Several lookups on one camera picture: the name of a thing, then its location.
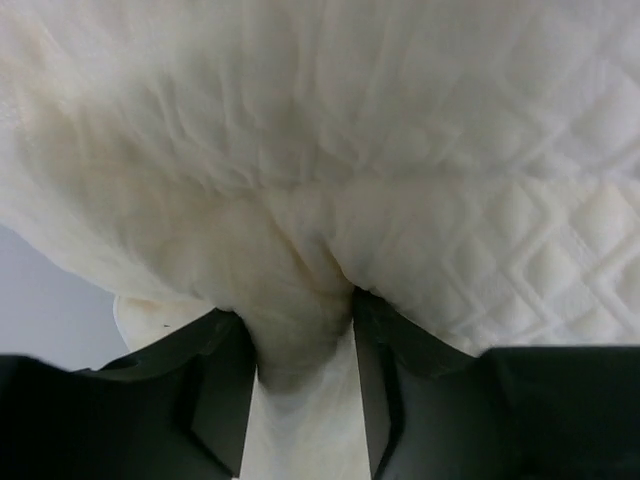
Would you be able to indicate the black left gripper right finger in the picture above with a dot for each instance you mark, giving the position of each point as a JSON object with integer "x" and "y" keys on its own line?
{"x": 433, "y": 412}

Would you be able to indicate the cream quilted pillow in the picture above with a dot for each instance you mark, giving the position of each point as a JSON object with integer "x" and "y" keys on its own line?
{"x": 474, "y": 163}

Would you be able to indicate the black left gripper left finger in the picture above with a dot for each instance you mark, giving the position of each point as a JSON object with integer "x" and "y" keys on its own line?
{"x": 176, "y": 409}

